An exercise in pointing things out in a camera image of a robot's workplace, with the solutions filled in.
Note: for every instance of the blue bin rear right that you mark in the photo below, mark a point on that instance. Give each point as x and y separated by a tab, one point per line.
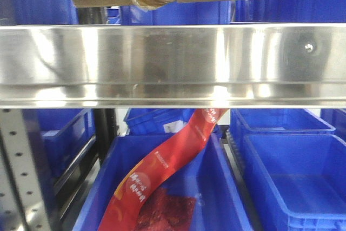
275	121

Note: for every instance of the stainless steel shelf beam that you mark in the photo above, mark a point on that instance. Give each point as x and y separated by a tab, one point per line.
207	66

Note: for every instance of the red snack package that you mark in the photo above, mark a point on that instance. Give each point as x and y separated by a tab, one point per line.
155	168

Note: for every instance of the blue bin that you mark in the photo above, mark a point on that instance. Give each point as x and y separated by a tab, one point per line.
207	178
145	121
275	121
64	133
42	12
297	182
288	11

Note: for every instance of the blue bin lower left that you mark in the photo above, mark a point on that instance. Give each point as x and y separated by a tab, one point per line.
64	133

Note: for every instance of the perforated steel shelf upright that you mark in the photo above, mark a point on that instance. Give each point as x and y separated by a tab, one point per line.
17	143

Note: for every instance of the blue bin centre lower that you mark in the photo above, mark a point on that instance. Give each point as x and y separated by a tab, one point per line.
207	178

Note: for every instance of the blue bin right lower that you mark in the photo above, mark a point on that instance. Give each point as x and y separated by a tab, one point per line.
297	182

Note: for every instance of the blue bin upper right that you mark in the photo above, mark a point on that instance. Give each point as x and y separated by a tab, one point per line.
288	11

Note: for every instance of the blue bin upper left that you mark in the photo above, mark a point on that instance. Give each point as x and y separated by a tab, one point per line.
42	12

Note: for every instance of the blue bin rear centre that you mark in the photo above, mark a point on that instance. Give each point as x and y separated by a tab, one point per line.
145	121

